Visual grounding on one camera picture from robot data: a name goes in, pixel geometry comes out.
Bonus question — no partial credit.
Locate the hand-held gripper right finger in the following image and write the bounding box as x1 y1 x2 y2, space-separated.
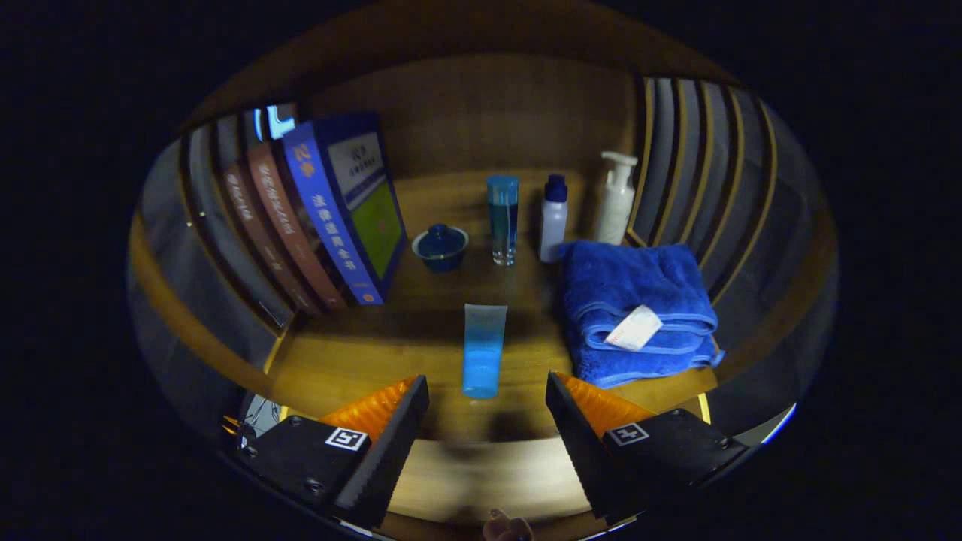
545 371 752 527

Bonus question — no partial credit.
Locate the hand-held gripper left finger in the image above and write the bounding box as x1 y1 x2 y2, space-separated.
223 374 431 529

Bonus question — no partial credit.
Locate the wooden drawer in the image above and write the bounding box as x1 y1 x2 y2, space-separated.
380 436 625 541

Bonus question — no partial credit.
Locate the blue cosmetic tube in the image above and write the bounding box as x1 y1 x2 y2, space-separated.
462 303 509 400

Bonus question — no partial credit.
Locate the wooden countertop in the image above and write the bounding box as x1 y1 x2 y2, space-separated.
267 169 722 444

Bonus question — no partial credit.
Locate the wooden cabinet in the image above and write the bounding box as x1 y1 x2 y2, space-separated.
128 0 839 482

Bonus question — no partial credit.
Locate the blue folded towel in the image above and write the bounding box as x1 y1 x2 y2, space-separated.
560 240 725 390

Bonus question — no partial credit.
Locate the blue lidded teacup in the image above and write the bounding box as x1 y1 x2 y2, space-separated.
411 223 470 273

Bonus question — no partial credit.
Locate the white bottle blue cap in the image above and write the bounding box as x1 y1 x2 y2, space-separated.
539 174 569 264

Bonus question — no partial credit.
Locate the blue book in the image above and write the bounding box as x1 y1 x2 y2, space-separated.
282 113 408 307

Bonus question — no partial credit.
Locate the teal glass bottle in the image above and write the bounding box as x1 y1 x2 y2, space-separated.
486 174 520 267

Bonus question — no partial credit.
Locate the reddish brown book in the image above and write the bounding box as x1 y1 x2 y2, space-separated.
247 141 348 310

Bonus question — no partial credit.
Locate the dark brown book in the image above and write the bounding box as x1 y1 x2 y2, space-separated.
222 162 320 315

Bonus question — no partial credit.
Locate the white pump bottle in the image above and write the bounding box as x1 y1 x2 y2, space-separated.
597 151 639 246

